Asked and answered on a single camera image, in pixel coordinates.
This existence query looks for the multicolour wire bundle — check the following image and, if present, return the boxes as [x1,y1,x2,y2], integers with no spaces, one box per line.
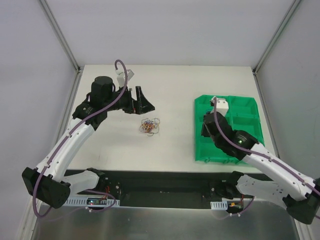
[138,117,161,138]

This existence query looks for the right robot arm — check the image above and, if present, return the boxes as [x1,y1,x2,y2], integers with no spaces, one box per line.
[201,112,320,225]

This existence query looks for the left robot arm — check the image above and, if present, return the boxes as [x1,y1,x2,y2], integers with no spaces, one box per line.
[22,70,155,209]

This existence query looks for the green compartment tray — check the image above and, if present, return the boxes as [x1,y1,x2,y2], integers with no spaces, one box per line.
[193,94,266,166]

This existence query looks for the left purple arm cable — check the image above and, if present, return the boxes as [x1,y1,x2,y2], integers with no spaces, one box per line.
[32,59,130,220]

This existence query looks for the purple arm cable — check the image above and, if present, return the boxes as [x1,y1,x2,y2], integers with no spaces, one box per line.
[211,96,320,221]
[32,59,130,220]

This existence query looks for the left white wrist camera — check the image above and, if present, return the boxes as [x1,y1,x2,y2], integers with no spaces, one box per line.
[115,69,135,88]

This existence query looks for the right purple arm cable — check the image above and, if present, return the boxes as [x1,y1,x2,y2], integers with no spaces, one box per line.
[211,96,320,221]

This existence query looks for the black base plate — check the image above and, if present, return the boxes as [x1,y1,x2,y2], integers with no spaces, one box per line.
[64,168,256,208]

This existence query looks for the right aluminium frame post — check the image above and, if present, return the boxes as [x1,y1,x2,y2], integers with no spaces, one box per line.
[252,0,303,76]

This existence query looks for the aluminium frame post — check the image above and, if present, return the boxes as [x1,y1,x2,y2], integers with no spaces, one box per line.
[37,0,81,73]
[252,0,303,76]

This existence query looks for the aluminium front rail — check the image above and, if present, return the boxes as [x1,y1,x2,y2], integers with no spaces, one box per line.
[31,194,288,208]

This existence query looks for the left aluminium frame post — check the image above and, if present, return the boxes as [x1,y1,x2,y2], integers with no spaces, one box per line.
[37,0,81,73]

